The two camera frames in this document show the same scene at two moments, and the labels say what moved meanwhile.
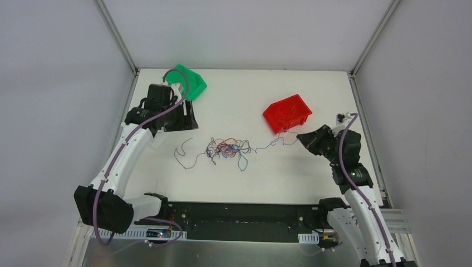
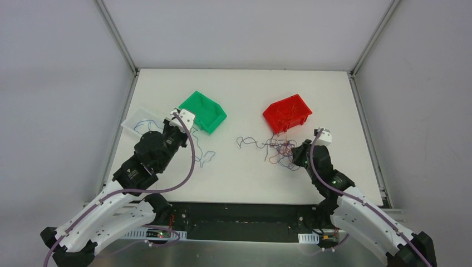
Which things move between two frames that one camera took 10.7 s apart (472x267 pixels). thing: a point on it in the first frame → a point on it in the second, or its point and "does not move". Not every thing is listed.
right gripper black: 321,141 → 299,150
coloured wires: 224,148 → 285,148
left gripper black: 185,117 → 176,130
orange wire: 284,118 does not move
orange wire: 222,147 → 284,147
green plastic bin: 196,84 → 208,114
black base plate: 241,221 does not move
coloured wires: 289,138 → 207,157
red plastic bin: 286,113 does not move
